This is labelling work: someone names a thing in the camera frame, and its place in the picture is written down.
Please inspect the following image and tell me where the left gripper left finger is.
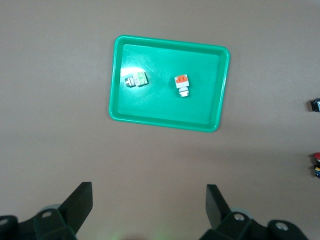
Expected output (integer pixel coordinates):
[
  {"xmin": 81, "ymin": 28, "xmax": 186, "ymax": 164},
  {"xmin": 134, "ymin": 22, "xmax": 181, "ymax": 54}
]
[{"xmin": 18, "ymin": 181, "xmax": 93, "ymax": 240}]

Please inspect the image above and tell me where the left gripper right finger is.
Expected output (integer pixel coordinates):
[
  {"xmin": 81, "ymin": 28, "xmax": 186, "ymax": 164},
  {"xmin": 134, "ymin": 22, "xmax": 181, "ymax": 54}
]
[{"xmin": 199, "ymin": 184, "xmax": 255, "ymax": 240}]

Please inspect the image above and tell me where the white button with orange block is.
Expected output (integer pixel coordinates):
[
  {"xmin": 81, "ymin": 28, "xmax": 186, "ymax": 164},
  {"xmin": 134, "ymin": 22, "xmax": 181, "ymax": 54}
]
[{"xmin": 174, "ymin": 74, "xmax": 190, "ymax": 99}]

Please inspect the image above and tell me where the white button with green block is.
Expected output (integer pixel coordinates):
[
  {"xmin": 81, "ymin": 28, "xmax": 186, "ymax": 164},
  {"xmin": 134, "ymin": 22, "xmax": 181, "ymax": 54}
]
[{"xmin": 124, "ymin": 71, "xmax": 148, "ymax": 88}]

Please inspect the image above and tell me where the red mushroom push button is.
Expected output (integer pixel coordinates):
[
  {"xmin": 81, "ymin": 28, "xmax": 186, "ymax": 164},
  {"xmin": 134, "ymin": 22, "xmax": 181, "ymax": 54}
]
[
  {"xmin": 309, "ymin": 98, "xmax": 320, "ymax": 113},
  {"xmin": 308, "ymin": 151, "xmax": 320, "ymax": 179}
]

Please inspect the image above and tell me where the green plastic tray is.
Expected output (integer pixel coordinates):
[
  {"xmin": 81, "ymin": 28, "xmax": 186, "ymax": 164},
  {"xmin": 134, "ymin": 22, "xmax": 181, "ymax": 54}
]
[{"xmin": 108, "ymin": 34, "xmax": 231, "ymax": 133}]

